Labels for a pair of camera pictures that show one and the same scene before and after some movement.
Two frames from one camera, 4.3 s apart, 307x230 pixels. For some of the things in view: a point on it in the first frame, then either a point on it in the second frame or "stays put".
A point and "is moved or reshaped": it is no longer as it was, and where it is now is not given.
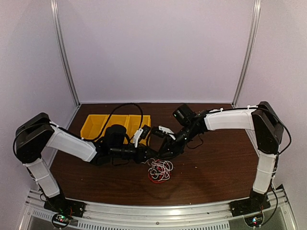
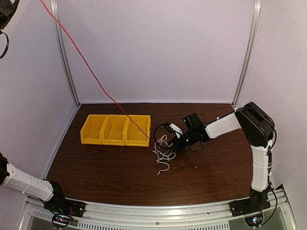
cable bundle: [159, 170] is moved or reshaped
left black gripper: [140, 156] -> [7, 9]
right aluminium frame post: [249, 51] stays put
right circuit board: [254, 221] stays put
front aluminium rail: [100, 215] stays put
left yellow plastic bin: [93, 126] stays put
